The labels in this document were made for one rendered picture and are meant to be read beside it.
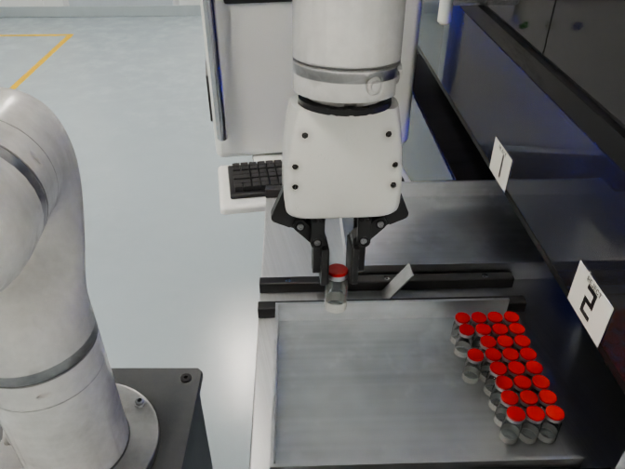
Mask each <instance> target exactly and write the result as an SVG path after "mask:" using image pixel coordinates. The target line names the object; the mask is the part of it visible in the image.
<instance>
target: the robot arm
mask: <svg viewBox="0 0 625 469"><path fill-rule="evenodd" d="M405 12H406V0H292V57H293V90H294V91H295V92H296V93H297V94H299V95H295V96H292V97H290V98H289V101H288V105H287V110H286V121H285V130H284V142H283V163H282V188H281V191H280V193H279V195H278V196H277V198H276V200H275V203H274V205H273V208H272V210H271V217H272V221H273V222H276V223H278V224H281V225H284V226H286V227H289V228H290V227H291V228H294V229H295V230H296V231H297V232H298V233H299V234H300V235H302V236H303V237H304V238H305V239H306V240H308V241H309V242H310V243H311V246H312V272H313V273H318V274H319V278H320V284H321V286H326V285H327V284H328V271H329V247H328V243H327V239H326V234H325V222H326V219H337V218H353V228H352V230H351V232H350V233H349V234H347V247H346V267H347V268H348V278H349V282H350V284H352V285H355V284H357V280H358V272H363V271H364V267H365V254H366V247H367V246H368V245H369V244H370V240H371V239H372V238H373V237H374V236H375V235H377V234H378V233H379V232H380V231H381V230H382V229H384V228H385V227H386V225H388V224H392V223H395V222H397V221H400V220H403V219H405V218H406V217H407V216H408V210H407V208H406V203H405V201H404V198H403V196H402V194H401V187H402V130H401V118H400V110H399V103H398V101H397V99H396V98H395V97H394V95H395V90H396V84H397V83H398V82H399V79H400V78H401V76H402V71H403V68H402V63H401V54H402V43H403V32H404V22H405ZM0 424H1V426H2V428H3V438H2V440H1V442H0V469H150V468H151V466H152V465H153V462H154V459H155V456H156V453H157V450H158V447H159V441H160V428H159V423H158V420H157V416H156V413H155V410H154V409H153V406H152V404H151V403H150V402H149V401H148V400H147V399H146V397H145V396H144V395H142V394H141V393H139V392H138V391H136V390H134V389H132V388H130V387H127V386H125V385H122V384H118V383H115V380H114V377H113V372H112V369H111V366H110V363H109V359H108V356H107V354H106V350H105V347H104V344H103V341H102V338H101V335H100V330H99V326H98V323H97V320H96V317H95V314H94V310H93V307H92V304H91V301H90V299H89V296H88V292H87V287H86V240H85V216H84V200H83V191H82V183H81V176H80V170H79V166H78V162H77V158H76V154H75V151H74V148H73V145H72V142H71V140H70V138H69V136H68V134H67V132H66V130H65V128H64V126H63V125H62V123H61V121H60V120H59V119H58V118H57V117H56V115H55V114H54V113H53V112H52V111H51V110H50V109H49V108H48V107H47V106H46V105H45V104H44V103H43V102H41V101H40V100H39V99H37V98H35V97H33V96H31V95H29V94H27V93H24V92H22V91H19V90H16V89H12V88H7V87H0Z"/></svg>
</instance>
